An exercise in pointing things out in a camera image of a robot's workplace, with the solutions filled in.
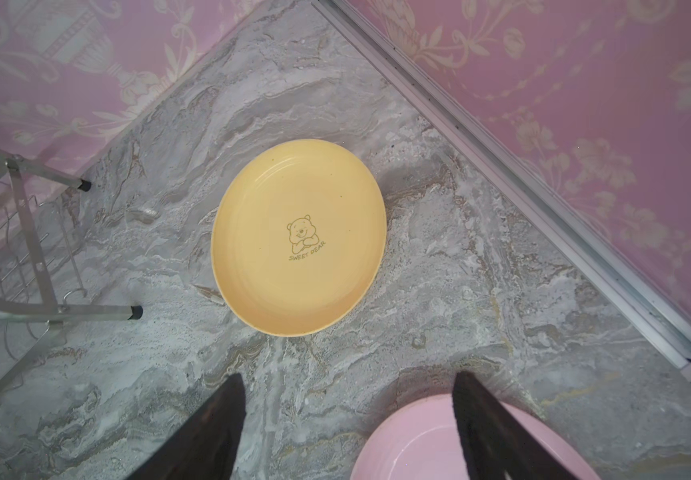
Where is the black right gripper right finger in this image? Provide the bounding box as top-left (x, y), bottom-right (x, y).
top-left (451, 371), bottom-right (575, 480)

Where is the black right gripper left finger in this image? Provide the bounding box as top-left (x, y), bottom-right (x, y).
top-left (130, 373), bottom-right (247, 479)

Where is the pink plate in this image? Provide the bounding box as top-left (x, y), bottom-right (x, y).
top-left (351, 393), bottom-right (599, 479)

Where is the yellow plate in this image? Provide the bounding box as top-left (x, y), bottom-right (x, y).
top-left (211, 139), bottom-right (387, 337)

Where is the chrome two-tier dish rack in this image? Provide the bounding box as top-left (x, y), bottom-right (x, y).
top-left (0, 149), bottom-right (144, 396)

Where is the right aluminium corner post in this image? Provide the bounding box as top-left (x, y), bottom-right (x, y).
top-left (313, 1), bottom-right (691, 382)

